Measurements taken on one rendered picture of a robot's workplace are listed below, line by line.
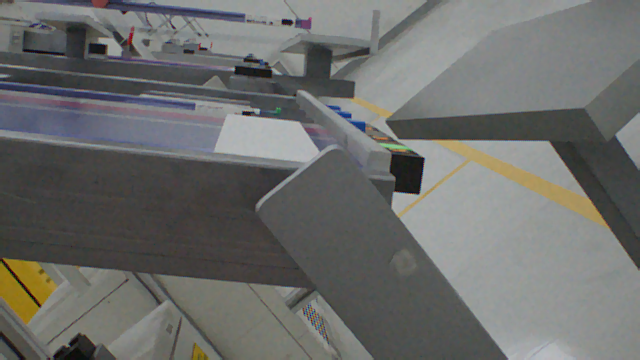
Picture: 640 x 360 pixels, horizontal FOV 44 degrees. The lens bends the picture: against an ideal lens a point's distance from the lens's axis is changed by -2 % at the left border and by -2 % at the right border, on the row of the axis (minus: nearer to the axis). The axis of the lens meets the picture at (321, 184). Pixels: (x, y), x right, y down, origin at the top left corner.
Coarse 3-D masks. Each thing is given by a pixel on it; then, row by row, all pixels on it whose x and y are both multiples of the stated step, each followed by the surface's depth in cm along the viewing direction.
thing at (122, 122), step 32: (0, 96) 59; (32, 96) 63; (0, 128) 42; (32, 128) 43; (64, 128) 44; (96, 128) 46; (128, 128) 48; (160, 128) 50; (192, 128) 53; (224, 128) 55; (256, 128) 58; (288, 128) 61; (320, 128) 64
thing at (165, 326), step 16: (144, 320) 110; (160, 320) 103; (176, 320) 108; (128, 336) 108; (144, 336) 101; (160, 336) 98; (176, 336) 105; (192, 336) 109; (112, 352) 106; (128, 352) 100; (144, 352) 94; (160, 352) 94; (176, 352) 99; (192, 352) 104; (208, 352) 110
